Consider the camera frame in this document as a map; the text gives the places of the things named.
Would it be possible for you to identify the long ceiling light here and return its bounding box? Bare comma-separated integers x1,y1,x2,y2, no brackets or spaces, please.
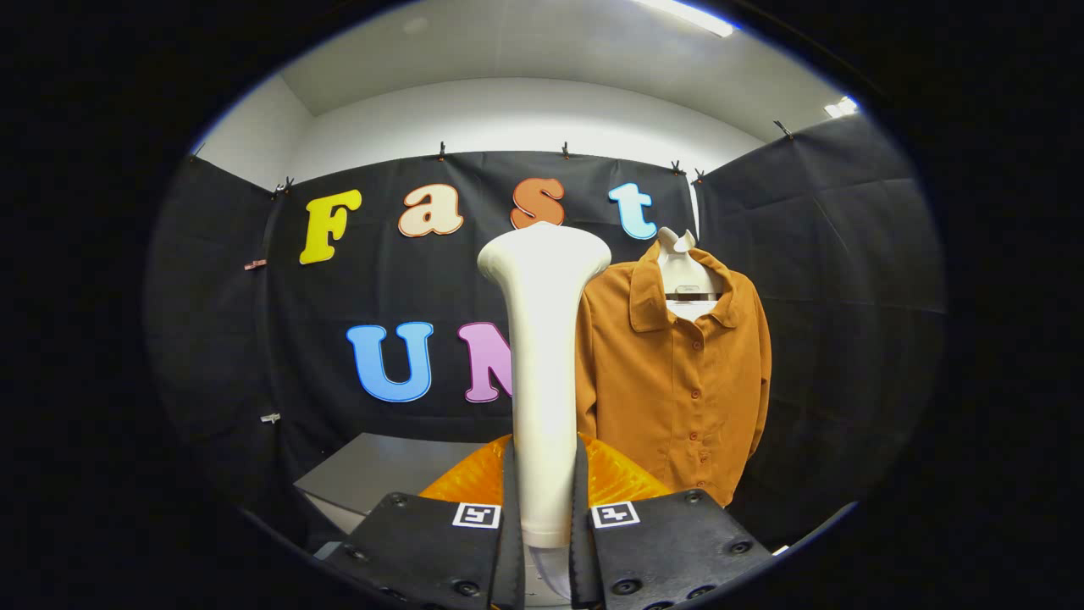
631,0,738,39

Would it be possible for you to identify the orange button-up shirt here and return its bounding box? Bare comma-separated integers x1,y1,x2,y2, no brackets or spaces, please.
576,241,772,507

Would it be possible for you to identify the grey cabinet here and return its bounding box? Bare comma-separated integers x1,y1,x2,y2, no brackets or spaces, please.
292,432,514,560

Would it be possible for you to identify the translucent garment steamer hose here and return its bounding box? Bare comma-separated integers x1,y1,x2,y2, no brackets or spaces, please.
529,545,572,599

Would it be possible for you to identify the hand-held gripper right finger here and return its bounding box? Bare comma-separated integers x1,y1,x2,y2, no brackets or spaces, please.
567,434,774,610

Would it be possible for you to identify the white clothes hanger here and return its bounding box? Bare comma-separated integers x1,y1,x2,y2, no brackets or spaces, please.
656,226,725,323

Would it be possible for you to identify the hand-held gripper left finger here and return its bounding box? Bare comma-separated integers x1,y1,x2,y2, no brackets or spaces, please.
324,434,526,610

